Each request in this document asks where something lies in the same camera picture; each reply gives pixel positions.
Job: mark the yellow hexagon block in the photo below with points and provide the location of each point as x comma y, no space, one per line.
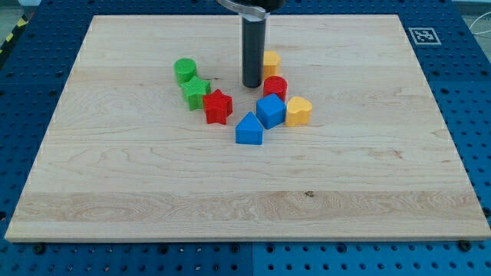
271,64

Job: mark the blue triangle house block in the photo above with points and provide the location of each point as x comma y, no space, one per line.
249,130

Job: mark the blue cube block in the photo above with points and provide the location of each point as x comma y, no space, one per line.
270,111

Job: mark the red star block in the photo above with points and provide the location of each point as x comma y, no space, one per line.
217,107

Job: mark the yellow heart block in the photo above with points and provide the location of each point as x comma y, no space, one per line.
298,112

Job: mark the red cylinder block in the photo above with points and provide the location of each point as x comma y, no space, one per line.
275,85

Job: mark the green star block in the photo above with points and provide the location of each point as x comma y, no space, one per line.
194,90

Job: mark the green cylinder block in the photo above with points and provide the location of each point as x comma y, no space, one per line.
184,70

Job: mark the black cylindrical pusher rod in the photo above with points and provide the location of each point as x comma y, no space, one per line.
253,47

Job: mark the wooden board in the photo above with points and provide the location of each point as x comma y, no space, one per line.
125,160

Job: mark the silver clamp on rod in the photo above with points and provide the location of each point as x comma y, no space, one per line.
248,12

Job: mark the white fiducial marker tag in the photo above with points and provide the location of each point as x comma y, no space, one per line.
424,36

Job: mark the yellow black hazard tape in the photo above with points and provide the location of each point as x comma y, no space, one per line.
14,34

